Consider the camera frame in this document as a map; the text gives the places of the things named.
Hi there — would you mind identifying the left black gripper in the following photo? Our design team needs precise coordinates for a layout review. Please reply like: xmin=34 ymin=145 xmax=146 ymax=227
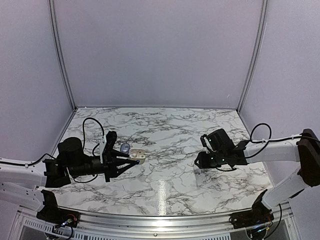
xmin=68 ymin=149 xmax=136 ymax=183

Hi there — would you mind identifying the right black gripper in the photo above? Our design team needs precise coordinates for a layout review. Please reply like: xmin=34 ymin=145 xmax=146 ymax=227
xmin=194 ymin=150 xmax=227 ymax=169

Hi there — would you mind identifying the purple earbud charging case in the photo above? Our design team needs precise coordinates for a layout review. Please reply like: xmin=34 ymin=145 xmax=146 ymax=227
xmin=120 ymin=142 xmax=131 ymax=154

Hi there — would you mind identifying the white charging case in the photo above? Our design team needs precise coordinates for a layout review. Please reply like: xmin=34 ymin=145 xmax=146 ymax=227
xmin=129 ymin=148 xmax=147 ymax=165

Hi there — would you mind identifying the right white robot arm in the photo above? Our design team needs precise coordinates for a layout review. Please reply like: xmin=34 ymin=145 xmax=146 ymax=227
xmin=194 ymin=128 xmax=320 ymax=224

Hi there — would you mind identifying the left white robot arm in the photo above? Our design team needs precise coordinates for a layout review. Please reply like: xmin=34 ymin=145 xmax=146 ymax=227
xmin=0 ymin=136 xmax=146 ymax=223

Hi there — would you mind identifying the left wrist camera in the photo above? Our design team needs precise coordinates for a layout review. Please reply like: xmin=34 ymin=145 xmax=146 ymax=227
xmin=99 ymin=131 xmax=117 ymax=164

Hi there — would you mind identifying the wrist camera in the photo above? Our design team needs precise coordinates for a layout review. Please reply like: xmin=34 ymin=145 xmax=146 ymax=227
xmin=200 ymin=134 xmax=211 ymax=151
xmin=99 ymin=131 xmax=117 ymax=164

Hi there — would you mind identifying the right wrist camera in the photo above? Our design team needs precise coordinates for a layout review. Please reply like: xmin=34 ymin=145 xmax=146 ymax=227
xmin=200 ymin=134 xmax=211 ymax=151

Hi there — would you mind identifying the aluminium front rail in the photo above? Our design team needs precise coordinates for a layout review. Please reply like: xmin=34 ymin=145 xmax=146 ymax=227
xmin=8 ymin=202 xmax=301 ymax=240

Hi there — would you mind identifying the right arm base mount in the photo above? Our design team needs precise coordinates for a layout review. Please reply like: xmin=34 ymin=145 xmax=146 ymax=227
xmin=229 ymin=190 xmax=274 ymax=229

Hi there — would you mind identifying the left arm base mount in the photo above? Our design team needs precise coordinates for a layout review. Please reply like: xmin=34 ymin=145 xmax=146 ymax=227
xmin=36 ymin=190 xmax=80 ymax=228

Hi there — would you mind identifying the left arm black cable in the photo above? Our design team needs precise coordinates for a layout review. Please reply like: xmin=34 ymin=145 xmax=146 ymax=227
xmin=0 ymin=117 xmax=105 ymax=183

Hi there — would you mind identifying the right aluminium frame post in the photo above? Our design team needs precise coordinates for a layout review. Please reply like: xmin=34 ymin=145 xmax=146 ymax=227
xmin=236 ymin=0 xmax=270 ymax=114

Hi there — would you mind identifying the aluminium frame post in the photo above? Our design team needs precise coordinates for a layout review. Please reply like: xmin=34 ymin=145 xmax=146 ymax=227
xmin=236 ymin=0 xmax=270 ymax=114
xmin=47 ymin=0 xmax=77 ymax=111

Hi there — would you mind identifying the left aluminium frame post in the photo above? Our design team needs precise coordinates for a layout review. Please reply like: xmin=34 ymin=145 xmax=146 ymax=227
xmin=47 ymin=0 xmax=77 ymax=111

